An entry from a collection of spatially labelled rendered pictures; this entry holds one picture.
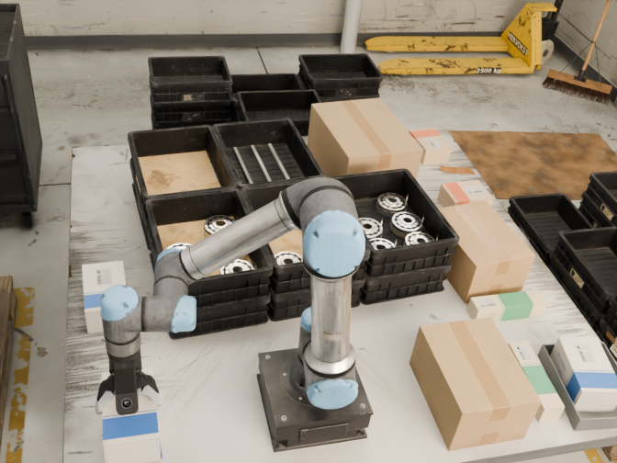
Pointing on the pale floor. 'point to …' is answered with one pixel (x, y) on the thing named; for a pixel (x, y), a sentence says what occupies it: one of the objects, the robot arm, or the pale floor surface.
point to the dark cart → (17, 120)
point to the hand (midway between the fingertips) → (129, 411)
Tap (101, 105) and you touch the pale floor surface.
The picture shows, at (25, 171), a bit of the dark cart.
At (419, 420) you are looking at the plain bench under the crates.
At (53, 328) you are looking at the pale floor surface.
